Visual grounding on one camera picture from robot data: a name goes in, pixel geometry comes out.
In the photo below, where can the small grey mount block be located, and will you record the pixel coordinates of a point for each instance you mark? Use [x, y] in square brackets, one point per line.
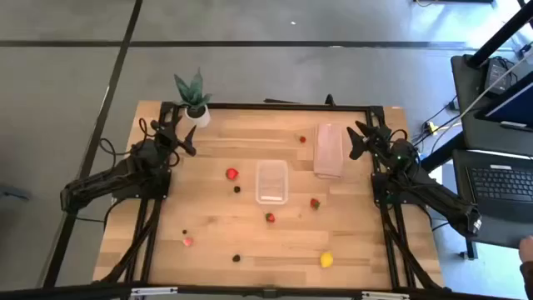
[270, 293]

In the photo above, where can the small black clamp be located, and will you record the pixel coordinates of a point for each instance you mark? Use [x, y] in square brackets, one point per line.
[330, 100]

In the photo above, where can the black aluminium table frame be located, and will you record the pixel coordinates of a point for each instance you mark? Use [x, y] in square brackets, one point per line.
[291, 106]

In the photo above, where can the thin black rod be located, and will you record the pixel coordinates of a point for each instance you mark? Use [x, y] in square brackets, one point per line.
[279, 101]

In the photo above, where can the short black stand pole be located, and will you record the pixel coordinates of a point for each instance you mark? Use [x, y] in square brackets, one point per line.
[443, 153]

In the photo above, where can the person's forearm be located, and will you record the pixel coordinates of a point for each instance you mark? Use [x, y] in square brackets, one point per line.
[528, 279]

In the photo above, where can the clear plastic tupperware container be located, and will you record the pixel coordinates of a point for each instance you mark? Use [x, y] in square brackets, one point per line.
[272, 183]

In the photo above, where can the silver bracket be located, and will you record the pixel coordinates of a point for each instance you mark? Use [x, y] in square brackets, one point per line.
[154, 291]
[385, 296]

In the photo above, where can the small red strawberry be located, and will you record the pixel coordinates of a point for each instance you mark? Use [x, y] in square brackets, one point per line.
[315, 203]
[270, 217]
[302, 139]

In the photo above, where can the yellow lemon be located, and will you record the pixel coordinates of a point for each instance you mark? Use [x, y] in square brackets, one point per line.
[326, 259]

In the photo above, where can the pale pink strawberry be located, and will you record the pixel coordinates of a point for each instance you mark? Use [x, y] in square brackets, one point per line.
[187, 241]

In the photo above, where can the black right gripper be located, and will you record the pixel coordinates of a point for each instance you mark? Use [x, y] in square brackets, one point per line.
[381, 141]

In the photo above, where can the pink folded cloth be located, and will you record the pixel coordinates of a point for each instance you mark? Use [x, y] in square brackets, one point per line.
[329, 154]

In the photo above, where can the person's hand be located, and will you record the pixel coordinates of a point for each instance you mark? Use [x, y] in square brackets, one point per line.
[527, 250]

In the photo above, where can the dark monitor with blue screen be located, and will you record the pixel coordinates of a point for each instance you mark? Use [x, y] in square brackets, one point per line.
[512, 106]

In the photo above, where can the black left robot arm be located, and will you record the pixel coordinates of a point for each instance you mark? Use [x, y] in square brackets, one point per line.
[104, 181]

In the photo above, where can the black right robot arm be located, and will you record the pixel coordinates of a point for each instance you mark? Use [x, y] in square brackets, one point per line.
[437, 196]

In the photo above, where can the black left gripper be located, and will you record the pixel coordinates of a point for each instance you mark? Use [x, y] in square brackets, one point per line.
[164, 137]

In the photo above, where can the grey floor object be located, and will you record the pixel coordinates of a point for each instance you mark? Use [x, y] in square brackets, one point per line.
[10, 192]

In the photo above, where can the yellow power plug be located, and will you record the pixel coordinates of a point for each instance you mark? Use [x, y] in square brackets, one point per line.
[431, 126]

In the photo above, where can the large red strawberry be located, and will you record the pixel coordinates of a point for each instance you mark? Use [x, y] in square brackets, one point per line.
[232, 173]

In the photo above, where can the green plant in white pot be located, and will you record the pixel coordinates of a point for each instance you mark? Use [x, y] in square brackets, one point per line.
[196, 114]

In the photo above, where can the long black stand pole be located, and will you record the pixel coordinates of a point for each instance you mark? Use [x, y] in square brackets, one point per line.
[499, 35]

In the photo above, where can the round black berry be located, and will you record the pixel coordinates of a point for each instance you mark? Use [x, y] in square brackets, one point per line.
[237, 189]
[236, 258]

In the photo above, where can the black laptop with keyboard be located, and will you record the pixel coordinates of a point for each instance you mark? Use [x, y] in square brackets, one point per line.
[499, 185]

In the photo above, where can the black crossbar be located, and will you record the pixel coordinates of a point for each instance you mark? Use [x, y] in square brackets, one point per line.
[83, 291]

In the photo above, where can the black power adapter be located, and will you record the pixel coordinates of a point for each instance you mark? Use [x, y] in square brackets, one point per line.
[497, 75]

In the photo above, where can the black side desk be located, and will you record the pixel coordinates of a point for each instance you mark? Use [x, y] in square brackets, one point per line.
[470, 133]

